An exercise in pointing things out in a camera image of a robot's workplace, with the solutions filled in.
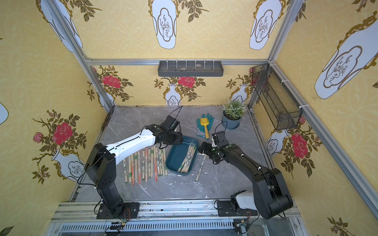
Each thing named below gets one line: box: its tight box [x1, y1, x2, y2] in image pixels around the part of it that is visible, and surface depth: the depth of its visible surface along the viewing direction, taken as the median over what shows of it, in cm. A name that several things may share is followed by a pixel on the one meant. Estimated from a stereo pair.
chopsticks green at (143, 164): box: [141, 149, 146, 181], surface depth 89 cm
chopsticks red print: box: [137, 150, 142, 185], surface depth 87 cm
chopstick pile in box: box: [177, 144, 197, 174], surface depth 92 cm
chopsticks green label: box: [150, 147, 155, 179], surface depth 92 cm
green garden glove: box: [196, 113, 215, 141], surface depth 110 cm
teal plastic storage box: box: [165, 135, 199, 177], surface depth 94 cm
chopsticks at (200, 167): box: [194, 154, 207, 182], surface depth 90 cm
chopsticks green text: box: [144, 147, 149, 182], surface depth 90 cm
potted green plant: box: [222, 99, 247, 130], surface depth 99 cm
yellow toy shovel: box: [199, 117, 210, 140], surface depth 108 cm
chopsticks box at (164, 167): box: [160, 147, 168, 177], surface depth 92 cm
